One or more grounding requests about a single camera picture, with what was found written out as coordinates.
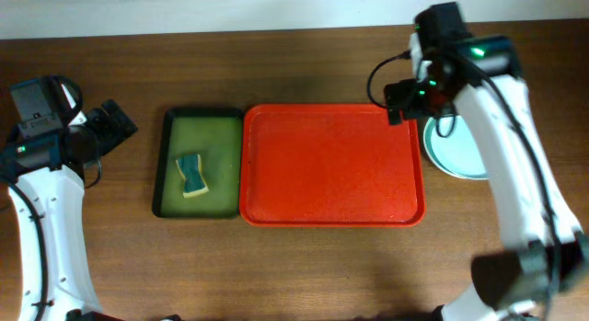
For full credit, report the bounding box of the light blue plate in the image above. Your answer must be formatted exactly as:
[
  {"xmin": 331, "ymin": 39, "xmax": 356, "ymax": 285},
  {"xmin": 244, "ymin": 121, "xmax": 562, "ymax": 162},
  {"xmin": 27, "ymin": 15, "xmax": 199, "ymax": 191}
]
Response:
[{"xmin": 422, "ymin": 116, "xmax": 488, "ymax": 180}]

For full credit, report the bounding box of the green and yellow sponge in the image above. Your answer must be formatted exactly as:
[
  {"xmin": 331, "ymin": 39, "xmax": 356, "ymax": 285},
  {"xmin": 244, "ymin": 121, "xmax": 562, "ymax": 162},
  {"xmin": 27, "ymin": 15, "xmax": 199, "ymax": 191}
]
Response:
[{"xmin": 176, "ymin": 153, "xmax": 209, "ymax": 198}]

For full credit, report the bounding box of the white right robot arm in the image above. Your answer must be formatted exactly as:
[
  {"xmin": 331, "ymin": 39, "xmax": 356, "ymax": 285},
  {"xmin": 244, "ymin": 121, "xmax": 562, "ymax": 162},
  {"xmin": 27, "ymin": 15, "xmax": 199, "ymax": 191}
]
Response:
[{"xmin": 386, "ymin": 31, "xmax": 588, "ymax": 320}]

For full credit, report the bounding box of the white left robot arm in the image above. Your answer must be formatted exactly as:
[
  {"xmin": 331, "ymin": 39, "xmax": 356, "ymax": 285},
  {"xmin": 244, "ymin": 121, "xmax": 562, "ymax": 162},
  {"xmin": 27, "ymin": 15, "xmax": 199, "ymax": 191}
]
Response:
[{"xmin": 1, "ymin": 99, "xmax": 137, "ymax": 320}]

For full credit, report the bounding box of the red plastic tray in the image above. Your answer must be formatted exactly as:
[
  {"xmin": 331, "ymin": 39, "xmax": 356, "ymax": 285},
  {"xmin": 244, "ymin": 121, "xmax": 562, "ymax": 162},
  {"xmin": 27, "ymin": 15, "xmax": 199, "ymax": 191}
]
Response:
[{"xmin": 239, "ymin": 104, "xmax": 426, "ymax": 227}]

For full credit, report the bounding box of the black tray with green liquid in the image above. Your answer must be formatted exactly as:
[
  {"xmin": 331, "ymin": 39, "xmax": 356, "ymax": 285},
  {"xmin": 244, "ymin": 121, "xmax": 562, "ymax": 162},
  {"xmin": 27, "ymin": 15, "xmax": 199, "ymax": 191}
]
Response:
[{"xmin": 152, "ymin": 108, "xmax": 244, "ymax": 219}]

